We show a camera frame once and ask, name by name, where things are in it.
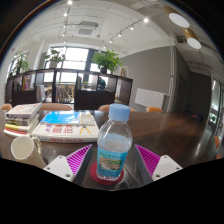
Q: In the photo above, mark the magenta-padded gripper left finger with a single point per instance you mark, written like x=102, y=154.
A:
x=61, y=166

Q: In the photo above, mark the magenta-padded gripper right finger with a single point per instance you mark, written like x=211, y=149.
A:
x=165, y=166

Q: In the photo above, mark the clear blue-capped water bottle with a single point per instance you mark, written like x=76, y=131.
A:
x=113, y=150

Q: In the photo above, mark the blue-cover book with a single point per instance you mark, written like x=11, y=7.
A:
x=63, y=117

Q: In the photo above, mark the orange chairs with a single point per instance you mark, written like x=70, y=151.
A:
x=55, y=106

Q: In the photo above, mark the stack of books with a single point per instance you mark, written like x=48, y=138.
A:
x=21, y=116

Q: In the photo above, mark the low dark open shelf unit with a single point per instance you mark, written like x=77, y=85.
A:
x=90, y=99

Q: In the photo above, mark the person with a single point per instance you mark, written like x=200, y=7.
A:
x=102, y=83

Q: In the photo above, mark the bushy green potted plant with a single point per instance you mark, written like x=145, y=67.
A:
x=21, y=63

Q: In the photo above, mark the small plant in white pot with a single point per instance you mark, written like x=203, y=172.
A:
x=55, y=56

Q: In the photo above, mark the large leafy green potted plant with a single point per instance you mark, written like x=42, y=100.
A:
x=107, y=60

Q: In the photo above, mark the ceiling air conditioner unit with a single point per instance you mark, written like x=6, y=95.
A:
x=86, y=31

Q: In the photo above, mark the round white pendant lamps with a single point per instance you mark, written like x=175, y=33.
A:
x=179, y=20

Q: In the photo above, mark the small ceiling spotlights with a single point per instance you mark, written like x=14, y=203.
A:
x=145, y=20

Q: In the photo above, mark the white wall radiator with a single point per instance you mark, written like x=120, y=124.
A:
x=149, y=97

